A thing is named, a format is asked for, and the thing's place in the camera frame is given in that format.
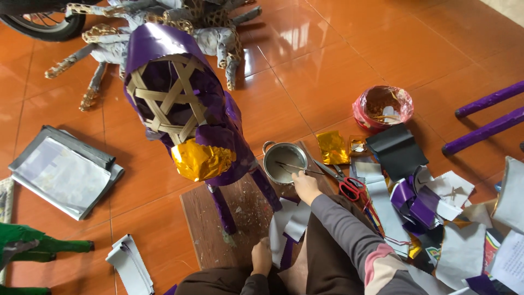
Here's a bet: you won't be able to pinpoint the white zigzag-edged paper piece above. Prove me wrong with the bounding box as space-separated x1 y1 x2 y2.
425 170 476 222

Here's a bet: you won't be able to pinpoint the purple paper-wrapped leg stick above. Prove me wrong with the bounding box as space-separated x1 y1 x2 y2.
441 106 524 157
454 80 524 120

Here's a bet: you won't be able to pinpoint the gold foil sheet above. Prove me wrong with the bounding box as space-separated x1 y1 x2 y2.
315 130 352 166

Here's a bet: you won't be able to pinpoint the purple paper scraps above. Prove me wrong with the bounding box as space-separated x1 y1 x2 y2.
389 176 441 237

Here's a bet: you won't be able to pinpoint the person's left hand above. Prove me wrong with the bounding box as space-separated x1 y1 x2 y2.
251 236 274 278

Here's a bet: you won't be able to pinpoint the small metal glue pot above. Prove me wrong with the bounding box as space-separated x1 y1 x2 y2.
262 140 309 186

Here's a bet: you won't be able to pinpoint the stack of white paper strips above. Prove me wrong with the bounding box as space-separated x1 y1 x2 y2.
105 234 156 295

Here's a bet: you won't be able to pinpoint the red-handled scissors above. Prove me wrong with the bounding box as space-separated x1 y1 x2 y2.
313 159 367 202

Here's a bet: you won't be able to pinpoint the grey paper bamboo animal figures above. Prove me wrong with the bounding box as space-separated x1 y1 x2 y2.
44 0 263 112

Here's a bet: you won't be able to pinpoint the thin glue brush stick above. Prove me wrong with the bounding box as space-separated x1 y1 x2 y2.
275 161 326 176

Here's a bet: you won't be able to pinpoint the stack of grey paper sheets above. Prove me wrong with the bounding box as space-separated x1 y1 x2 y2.
8 125 125 221

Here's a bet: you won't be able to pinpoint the heap of mixed paper scraps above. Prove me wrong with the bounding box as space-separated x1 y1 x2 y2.
403 155 524 295

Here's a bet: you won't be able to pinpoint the green paper animal figure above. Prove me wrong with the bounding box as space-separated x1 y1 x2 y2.
0 223 95 295

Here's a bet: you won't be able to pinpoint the red plastic-lined bowl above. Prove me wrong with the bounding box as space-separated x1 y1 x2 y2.
352 85 414 133

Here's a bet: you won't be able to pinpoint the white and purple paper pieces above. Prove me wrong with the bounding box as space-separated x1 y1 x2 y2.
268 197 312 271

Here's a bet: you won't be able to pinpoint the black paper sheet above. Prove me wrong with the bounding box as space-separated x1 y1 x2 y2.
365 122 430 182

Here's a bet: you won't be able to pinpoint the brown wooden board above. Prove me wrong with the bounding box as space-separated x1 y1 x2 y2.
180 141 341 271

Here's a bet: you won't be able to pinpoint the small gold foil piece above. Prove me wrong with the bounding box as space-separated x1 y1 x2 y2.
348 135 369 157

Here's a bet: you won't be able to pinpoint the patterned paper sheet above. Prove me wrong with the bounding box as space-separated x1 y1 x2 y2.
0 176 15 224

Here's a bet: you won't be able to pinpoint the purple paper bamboo animal figure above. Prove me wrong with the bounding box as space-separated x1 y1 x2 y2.
123 22 283 237

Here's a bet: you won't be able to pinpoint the person's right hand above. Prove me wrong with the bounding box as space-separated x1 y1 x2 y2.
291 170 324 206

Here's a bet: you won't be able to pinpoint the long white paper strip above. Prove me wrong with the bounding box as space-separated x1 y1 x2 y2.
354 161 411 257

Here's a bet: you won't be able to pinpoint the black vehicle wheel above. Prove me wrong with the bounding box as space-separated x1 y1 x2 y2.
0 0 87 43

